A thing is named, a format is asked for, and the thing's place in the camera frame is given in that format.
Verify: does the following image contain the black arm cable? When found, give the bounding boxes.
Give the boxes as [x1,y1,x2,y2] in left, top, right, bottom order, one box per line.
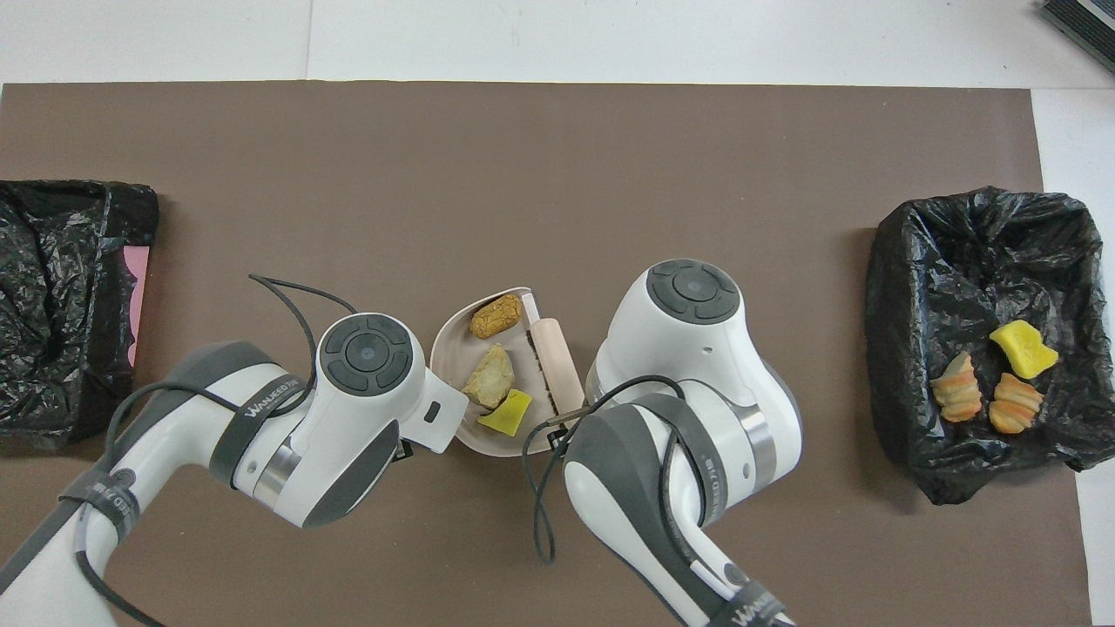
[74,274,358,627]
[523,374,689,565]

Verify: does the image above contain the brown bread chunk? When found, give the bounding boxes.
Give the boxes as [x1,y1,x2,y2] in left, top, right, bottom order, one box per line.
[470,293,524,340]

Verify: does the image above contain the toy croissant piece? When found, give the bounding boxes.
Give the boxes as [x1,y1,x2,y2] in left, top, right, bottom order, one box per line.
[929,351,983,423]
[990,373,1044,435]

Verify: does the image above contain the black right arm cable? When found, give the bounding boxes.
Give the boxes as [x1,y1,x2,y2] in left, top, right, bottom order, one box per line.
[523,374,689,565]

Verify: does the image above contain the beige brush black bristles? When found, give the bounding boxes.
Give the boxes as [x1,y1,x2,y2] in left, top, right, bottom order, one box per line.
[521,293,586,428]

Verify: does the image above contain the pink bin with black bag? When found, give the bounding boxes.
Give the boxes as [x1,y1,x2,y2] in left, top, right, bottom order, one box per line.
[0,179,160,452]

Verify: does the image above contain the brown table mat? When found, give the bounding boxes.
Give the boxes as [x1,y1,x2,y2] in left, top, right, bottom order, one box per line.
[0,81,1094,627]

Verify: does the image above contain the dark ribbed object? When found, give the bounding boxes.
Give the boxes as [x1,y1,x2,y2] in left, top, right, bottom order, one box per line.
[1041,0,1115,75]

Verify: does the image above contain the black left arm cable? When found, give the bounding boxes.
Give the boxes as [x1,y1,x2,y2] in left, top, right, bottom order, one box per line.
[74,274,358,627]

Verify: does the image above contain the small yellow sponge wedge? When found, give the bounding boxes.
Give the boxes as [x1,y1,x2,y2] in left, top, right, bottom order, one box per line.
[477,389,533,437]

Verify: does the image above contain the beige plastic dustpan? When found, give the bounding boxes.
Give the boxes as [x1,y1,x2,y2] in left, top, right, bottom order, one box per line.
[430,286,586,458]

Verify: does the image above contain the yellow sponge chunk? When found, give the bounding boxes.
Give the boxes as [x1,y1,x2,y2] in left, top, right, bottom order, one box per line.
[990,320,1060,380]

